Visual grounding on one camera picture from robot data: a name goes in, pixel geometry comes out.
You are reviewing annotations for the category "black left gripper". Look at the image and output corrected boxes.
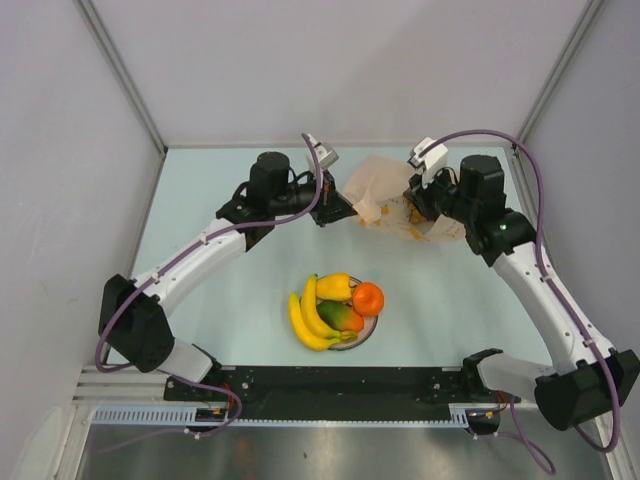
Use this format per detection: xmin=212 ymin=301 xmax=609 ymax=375
xmin=270 ymin=168 xmax=357 ymax=228

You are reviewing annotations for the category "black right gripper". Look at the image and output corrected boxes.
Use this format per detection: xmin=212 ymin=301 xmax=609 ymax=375
xmin=403 ymin=162 xmax=476 ymax=224

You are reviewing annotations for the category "translucent orange plastic bag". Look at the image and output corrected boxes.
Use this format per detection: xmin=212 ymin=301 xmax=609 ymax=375
xmin=342 ymin=155 xmax=465 ymax=242

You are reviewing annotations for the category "yellow fake bell pepper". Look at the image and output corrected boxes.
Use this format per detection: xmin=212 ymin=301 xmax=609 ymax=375
xmin=316 ymin=272 xmax=352 ymax=302

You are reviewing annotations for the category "orange fake tangerine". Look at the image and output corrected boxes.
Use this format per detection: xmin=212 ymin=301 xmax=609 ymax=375
xmin=351 ymin=282 xmax=385 ymax=317

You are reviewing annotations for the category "green orange fake mango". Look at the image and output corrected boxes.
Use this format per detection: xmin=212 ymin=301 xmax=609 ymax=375
xmin=316 ymin=300 xmax=365 ymax=332

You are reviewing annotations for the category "yellow fake banana bunch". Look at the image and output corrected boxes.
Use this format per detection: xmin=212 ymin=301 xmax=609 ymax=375
xmin=287 ymin=274 xmax=358 ymax=352

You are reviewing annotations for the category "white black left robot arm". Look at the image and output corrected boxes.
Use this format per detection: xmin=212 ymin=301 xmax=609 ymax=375
xmin=96 ymin=144 xmax=355 ymax=400

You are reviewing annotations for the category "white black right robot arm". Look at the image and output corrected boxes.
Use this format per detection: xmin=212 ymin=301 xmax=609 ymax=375
xmin=404 ymin=155 xmax=639 ymax=431

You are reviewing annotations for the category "round printed plate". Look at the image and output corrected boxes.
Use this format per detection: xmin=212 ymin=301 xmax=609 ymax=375
xmin=316 ymin=274 xmax=379 ymax=351

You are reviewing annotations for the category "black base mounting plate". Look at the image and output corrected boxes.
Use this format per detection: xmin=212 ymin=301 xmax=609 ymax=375
xmin=163 ymin=364 xmax=522 ymax=407

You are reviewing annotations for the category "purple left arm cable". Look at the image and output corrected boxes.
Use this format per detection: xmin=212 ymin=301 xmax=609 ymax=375
xmin=94 ymin=132 xmax=331 ymax=451

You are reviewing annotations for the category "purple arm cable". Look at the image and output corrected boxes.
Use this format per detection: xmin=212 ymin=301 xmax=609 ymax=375
xmin=94 ymin=132 xmax=331 ymax=451
xmin=427 ymin=129 xmax=624 ymax=475

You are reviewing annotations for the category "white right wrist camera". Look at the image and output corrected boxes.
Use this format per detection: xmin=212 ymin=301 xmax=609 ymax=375
xmin=407 ymin=137 xmax=448 ymax=187

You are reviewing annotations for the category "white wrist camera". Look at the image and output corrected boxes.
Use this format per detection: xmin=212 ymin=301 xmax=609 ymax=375
xmin=302 ymin=133 xmax=339 ymax=172
xmin=407 ymin=137 xmax=448 ymax=187

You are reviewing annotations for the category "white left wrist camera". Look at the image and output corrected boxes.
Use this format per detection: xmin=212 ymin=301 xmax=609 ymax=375
xmin=302 ymin=133 xmax=339 ymax=172

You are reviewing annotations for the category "aluminium frame post right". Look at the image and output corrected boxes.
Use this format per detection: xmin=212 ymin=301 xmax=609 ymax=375
xmin=510 ymin=0 xmax=606 ymax=156

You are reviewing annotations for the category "aluminium frame post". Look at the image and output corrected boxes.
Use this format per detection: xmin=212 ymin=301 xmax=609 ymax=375
xmin=510 ymin=0 xmax=606 ymax=156
xmin=74 ymin=0 xmax=168 ymax=156

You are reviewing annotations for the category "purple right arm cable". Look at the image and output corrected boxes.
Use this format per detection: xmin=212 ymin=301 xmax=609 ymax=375
xmin=427 ymin=129 xmax=624 ymax=475

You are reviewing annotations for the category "aluminium front rail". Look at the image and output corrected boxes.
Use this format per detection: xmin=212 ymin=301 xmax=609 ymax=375
xmin=70 ymin=364 xmax=615 ymax=407

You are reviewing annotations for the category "white slotted cable duct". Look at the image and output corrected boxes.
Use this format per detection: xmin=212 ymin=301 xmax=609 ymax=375
xmin=93 ymin=406 xmax=227 ymax=426

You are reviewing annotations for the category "aluminium frame post left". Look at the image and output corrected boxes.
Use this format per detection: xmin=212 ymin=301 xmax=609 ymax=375
xmin=74 ymin=0 xmax=168 ymax=156

